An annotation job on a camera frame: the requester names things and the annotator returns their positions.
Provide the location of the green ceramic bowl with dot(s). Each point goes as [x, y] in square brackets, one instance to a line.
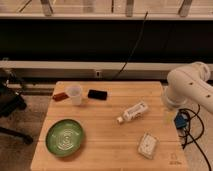
[64, 137]

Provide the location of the black office chair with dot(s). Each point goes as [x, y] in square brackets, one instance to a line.
[11, 100]

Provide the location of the wall power outlet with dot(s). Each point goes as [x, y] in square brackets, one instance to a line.
[98, 74]

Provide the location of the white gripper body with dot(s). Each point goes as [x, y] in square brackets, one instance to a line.
[171, 107]

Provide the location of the small brown red block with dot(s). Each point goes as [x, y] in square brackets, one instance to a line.
[59, 96]

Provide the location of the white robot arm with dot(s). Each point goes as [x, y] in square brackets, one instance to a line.
[187, 82]

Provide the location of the translucent plastic cup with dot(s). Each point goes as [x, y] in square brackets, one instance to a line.
[74, 92]

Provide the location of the black rectangular phone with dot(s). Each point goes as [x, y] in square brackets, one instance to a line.
[96, 94]

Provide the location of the white plastic bottle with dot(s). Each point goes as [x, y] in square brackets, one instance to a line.
[133, 112]

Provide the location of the blue connector box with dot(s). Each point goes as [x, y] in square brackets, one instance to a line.
[179, 121]

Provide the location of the white rectangular sponge box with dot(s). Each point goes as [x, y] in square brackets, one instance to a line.
[147, 146]

